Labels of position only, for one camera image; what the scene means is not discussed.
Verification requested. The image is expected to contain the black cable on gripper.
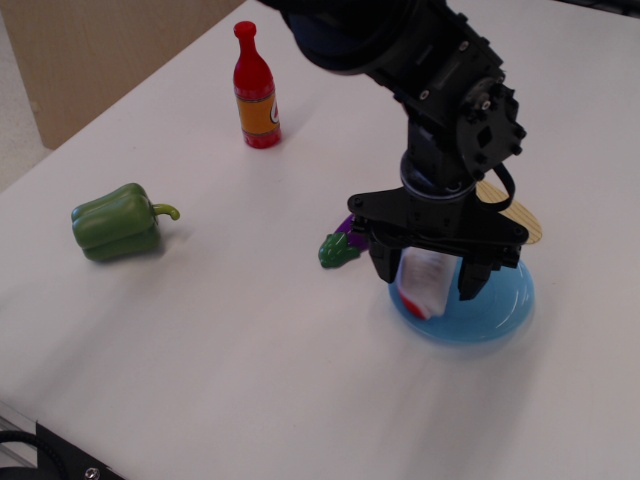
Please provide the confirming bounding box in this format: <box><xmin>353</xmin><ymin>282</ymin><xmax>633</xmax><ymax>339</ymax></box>
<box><xmin>482</xmin><ymin>162</ymin><xmax>517</xmax><ymax>214</ymax></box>

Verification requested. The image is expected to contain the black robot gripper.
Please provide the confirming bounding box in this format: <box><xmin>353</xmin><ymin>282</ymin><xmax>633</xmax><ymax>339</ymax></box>
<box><xmin>348</xmin><ymin>162</ymin><xmax>528</xmax><ymax>301</ymax></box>

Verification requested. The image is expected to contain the black cable at corner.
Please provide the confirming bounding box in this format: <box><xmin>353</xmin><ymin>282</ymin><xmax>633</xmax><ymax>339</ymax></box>
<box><xmin>0</xmin><ymin>429</ymin><xmax>66</xmax><ymax>480</ymax></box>

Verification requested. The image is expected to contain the black metal table bracket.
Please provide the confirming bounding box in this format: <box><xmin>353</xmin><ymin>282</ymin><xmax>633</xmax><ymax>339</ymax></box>
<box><xmin>35</xmin><ymin>423</ymin><xmax>124</xmax><ymax>480</ymax></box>

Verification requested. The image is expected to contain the wooden rice paddle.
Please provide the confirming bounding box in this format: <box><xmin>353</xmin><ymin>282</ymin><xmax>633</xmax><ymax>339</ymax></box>
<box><xmin>476</xmin><ymin>181</ymin><xmax>543</xmax><ymax>245</ymax></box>

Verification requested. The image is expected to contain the blue plastic plate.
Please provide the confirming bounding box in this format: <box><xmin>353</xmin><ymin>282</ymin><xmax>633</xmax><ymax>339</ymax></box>
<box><xmin>388</xmin><ymin>262</ymin><xmax>535</xmax><ymax>344</ymax></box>

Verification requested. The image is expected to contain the beige wooden cabinet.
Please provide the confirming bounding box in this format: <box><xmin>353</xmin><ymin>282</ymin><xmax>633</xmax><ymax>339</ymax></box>
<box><xmin>1</xmin><ymin>0</ymin><xmax>239</xmax><ymax>149</ymax></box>

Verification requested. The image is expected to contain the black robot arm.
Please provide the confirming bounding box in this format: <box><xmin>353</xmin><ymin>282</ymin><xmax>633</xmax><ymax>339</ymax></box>
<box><xmin>273</xmin><ymin>1</ymin><xmax>529</xmax><ymax>300</ymax></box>

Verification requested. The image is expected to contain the purple toy eggplant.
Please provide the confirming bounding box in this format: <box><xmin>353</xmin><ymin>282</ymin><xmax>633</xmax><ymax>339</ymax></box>
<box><xmin>318</xmin><ymin>214</ymin><xmax>369</xmax><ymax>269</ymax></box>

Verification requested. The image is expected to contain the red toy sauce bottle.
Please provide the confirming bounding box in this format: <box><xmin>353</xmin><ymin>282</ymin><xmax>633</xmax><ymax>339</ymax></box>
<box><xmin>233</xmin><ymin>21</ymin><xmax>281</xmax><ymax>149</ymax></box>

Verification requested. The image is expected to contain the green toy bell pepper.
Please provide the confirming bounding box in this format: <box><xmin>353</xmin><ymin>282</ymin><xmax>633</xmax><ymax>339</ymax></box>
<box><xmin>71</xmin><ymin>183</ymin><xmax>180</xmax><ymax>261</ymax></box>

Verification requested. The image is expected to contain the red and white toy sushi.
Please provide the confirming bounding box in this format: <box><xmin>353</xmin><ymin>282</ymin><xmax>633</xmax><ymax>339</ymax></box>
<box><xmin>397</xmin><ymin>248</ymin><xmax>457</xmax><ymax>320</ymax></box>

